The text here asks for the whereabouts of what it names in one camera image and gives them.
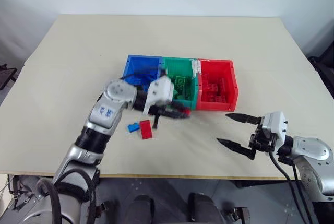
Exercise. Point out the long red toy block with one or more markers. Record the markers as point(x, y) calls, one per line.
point(146, 129)

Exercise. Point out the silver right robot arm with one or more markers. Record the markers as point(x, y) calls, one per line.
point(313, 152)

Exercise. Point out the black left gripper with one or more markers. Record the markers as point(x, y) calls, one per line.
point(167, 109)

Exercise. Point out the small red toy block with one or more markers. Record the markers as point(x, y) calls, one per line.
point(187, 111)

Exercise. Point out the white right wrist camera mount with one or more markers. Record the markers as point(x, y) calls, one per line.
point(276, 125)

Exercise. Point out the blue plastic bin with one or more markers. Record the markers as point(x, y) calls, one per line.
point(142, 64)

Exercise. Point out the green plastic bin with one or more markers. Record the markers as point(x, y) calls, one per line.
point(182, 67)

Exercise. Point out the black stand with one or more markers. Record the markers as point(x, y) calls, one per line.
point(5, 75)

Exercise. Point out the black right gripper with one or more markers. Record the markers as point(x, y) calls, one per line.
point(261, 140)

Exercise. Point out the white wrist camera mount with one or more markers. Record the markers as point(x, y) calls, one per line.
point(159, 91)
point(276, 125)

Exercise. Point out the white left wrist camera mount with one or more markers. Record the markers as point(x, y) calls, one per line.
point(159, 91)

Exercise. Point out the long green toy block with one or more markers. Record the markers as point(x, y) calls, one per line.
point(180, 80)

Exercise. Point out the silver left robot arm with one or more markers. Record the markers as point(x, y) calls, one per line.
point(104, 111)

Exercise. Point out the blue toy block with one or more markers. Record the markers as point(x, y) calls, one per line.
point(133, 127)
point(135, 79)

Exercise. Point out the white tape strip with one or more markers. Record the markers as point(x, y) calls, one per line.
point(195, 68)

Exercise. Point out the red plastic bin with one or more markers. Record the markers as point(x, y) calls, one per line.
point(224, 70)

